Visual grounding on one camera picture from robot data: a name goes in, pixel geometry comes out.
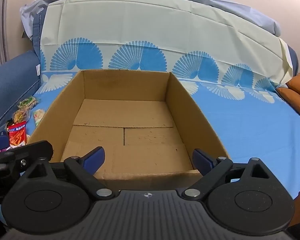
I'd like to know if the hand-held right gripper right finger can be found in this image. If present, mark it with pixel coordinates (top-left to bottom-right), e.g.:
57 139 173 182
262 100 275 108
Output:
182 148 272 200

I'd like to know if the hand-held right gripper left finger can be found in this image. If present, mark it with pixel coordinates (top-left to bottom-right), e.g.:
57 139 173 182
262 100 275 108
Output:
27 146 115 200

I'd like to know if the red snack packet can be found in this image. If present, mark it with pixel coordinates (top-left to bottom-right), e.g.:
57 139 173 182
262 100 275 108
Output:
6 120 27 148

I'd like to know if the long white snack packet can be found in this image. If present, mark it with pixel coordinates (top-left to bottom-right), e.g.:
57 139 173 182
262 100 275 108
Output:
33 108 46 128

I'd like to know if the clear biscuit packet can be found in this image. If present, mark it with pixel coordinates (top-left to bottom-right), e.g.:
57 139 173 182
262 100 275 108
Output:
12 108 32 124

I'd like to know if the round green-label snack packet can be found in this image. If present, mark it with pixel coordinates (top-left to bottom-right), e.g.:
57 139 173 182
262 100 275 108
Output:
18 96 40 109

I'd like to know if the cardboard box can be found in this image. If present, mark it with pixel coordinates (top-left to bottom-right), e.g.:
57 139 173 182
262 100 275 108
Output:
27 69 231 188

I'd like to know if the blue fan-print bed sheet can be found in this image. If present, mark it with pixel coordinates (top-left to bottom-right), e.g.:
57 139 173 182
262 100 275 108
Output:
5 0 300 203

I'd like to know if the orange cushion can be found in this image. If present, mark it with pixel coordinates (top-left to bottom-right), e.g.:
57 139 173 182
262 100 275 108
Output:
275 72 300 126

